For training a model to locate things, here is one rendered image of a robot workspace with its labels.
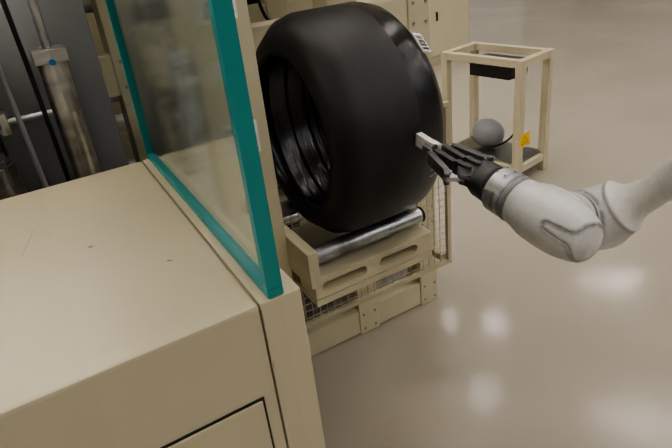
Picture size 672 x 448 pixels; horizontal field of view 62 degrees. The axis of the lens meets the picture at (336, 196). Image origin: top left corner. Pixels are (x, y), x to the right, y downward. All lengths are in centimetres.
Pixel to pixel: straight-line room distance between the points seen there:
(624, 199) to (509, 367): 139
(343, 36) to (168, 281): 73
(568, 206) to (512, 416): 134
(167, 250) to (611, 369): 198
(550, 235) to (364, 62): 52
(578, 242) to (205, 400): 61
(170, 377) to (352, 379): 175
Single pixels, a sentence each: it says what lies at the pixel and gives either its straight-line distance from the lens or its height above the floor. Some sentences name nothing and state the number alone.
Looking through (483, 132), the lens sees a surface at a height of 27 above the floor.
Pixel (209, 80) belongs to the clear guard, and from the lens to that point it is 59.
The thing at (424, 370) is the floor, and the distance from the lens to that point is 235.
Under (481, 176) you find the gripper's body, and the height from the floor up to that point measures 118.
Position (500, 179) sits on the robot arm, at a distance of 105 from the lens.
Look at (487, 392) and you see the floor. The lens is 228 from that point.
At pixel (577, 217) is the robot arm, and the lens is 97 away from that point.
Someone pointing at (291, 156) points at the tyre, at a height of 102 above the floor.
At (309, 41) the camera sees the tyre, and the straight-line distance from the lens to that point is 125.
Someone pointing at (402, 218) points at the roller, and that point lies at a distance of 147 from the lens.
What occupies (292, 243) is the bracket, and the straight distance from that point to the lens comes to 135.
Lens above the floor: 163
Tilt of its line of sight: 26 degrees down
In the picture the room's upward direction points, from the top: 7 degrees counter-clockwise
